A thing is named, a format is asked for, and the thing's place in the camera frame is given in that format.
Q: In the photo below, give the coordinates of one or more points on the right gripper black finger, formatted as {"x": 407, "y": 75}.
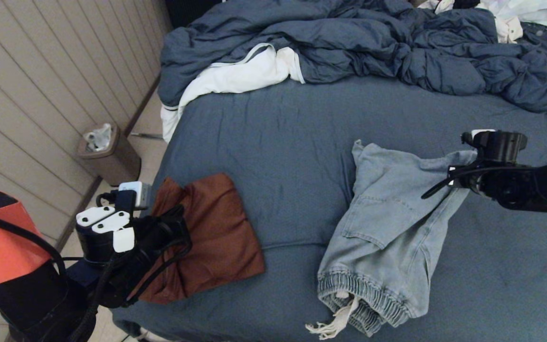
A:
{"x": 437, "y": 186}
{"x": 437, "y": 192}

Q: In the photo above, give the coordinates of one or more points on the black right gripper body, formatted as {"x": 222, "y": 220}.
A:
{"x": 511, "y": 187}

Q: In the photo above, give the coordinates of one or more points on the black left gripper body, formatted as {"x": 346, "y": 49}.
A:
{"x": 155, "y": 247}

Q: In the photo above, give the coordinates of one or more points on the light blue denim shorts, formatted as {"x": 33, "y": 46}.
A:
{"x": 387, "y": 228}

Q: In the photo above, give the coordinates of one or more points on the brown shorts with white print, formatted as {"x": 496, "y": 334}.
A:
{"x": 221, "y": 237}

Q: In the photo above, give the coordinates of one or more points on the white clothes pile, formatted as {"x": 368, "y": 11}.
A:
{"x": 515, "y": 14}

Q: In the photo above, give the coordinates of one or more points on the brown trash bin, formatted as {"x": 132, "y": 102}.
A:
{"x": 116, "y": 164}

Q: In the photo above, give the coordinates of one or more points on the clear plastic bag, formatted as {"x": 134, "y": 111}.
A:
{"x": 99, "y": 138}

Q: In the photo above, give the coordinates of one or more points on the bed with blue sheet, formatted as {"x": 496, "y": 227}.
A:
{"x": 278, "y": 156}

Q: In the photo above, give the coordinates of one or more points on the crumpled blue duvet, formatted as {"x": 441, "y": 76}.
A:
{"x": 349, "y": 38}

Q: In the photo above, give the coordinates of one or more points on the black garment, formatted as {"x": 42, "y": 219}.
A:
{"x": 464, "y": 4}

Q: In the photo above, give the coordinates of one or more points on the black furniture panel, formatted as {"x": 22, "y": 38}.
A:
{"x": 188, "y": 12}

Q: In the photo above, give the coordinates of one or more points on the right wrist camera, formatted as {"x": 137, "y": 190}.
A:
{"x": 496, "y": 145}

